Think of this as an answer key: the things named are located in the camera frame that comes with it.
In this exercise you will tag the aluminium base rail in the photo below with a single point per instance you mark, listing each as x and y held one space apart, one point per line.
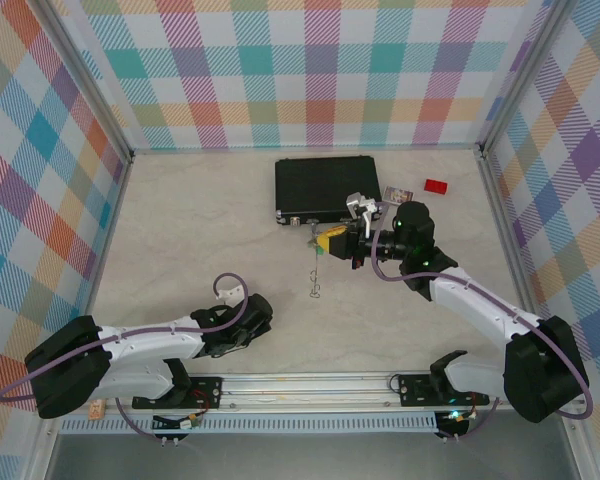
305 390

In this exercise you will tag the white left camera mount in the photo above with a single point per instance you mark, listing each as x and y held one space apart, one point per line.
230 296

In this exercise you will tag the playing card box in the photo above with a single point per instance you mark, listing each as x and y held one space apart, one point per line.
398 195

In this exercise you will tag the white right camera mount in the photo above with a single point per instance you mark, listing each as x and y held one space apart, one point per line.
372 206

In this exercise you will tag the aluminium floor frame rail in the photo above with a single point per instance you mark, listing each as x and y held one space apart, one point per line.
513 250
100 250
205 150

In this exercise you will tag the small black adapter box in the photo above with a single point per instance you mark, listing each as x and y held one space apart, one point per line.
165 422
455 427

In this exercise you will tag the aluminium frame post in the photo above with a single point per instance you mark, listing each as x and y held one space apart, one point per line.
522 75
87 75

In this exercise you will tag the red toy brick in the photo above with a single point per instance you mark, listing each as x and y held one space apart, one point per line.
436 186

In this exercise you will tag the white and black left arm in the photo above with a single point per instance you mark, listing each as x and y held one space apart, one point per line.
145 345

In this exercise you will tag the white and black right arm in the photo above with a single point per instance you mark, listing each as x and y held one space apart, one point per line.
480 310

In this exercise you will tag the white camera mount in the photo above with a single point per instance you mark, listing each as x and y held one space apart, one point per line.
372 206
230 296

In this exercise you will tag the small wooden block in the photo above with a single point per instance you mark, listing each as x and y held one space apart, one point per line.
97 410

